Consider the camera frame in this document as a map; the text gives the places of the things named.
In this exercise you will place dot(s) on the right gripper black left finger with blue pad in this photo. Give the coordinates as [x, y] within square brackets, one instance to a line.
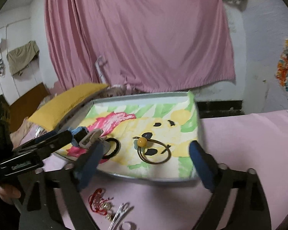
[40, 209]

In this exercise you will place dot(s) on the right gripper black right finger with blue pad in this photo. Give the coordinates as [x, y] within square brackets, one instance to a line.
[250, 209]

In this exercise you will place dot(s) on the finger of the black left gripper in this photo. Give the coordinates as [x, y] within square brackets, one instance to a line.
[44, 145]

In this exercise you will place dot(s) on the blue scrunchie hair clip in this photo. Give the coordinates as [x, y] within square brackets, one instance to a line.
[78, 134]

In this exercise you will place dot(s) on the beige claw hair clip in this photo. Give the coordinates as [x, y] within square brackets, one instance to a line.
[93, 137]

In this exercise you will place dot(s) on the person's left hand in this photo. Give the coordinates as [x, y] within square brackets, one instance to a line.
[8, 193]

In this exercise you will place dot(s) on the floral blanket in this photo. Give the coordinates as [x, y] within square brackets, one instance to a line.
[26, 132]

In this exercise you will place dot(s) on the yellow pillow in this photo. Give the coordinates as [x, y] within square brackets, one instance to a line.
[53, 112]

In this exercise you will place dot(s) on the brown wooden headboard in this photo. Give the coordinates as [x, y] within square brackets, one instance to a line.
[26, 105]

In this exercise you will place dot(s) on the gold charm pendant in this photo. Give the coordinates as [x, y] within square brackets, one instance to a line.
[107, 208]

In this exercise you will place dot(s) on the white hair clip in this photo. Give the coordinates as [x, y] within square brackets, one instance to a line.
[123, 209]

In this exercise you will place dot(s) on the pink bed sheet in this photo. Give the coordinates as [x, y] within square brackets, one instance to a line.
[258, 141]

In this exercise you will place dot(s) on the olive green hanging cloth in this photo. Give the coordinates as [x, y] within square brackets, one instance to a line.
[20, 57]

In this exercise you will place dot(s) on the grey tray with cartoon liner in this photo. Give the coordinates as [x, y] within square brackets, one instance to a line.
[149, 134]

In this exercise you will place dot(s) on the pink curtain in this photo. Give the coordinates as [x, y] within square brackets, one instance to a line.
[150, 45]

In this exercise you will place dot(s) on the white window handle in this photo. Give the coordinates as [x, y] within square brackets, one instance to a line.
[99, 64]

